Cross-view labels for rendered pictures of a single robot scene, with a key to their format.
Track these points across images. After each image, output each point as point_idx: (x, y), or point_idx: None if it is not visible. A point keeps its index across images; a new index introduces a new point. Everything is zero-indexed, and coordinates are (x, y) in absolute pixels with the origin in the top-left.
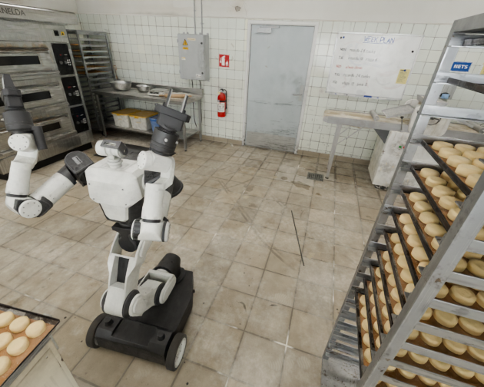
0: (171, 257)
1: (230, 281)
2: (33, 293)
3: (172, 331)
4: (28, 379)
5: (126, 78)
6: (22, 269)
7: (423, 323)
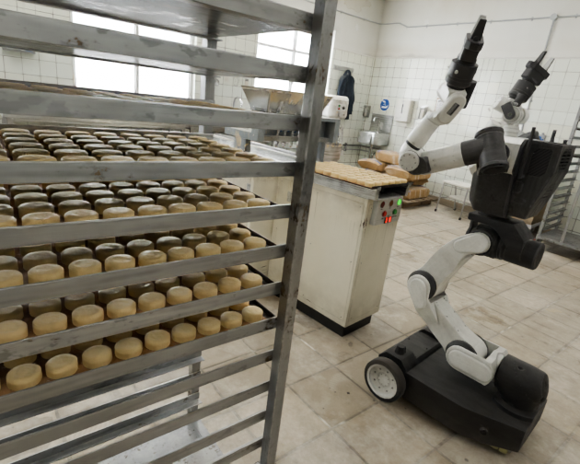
0: (530, 369)
1: None
2: (512, 330)
3: (405, 365)
4: (350, 203)
5: None
6: (552, 329)
7: (192, 133)
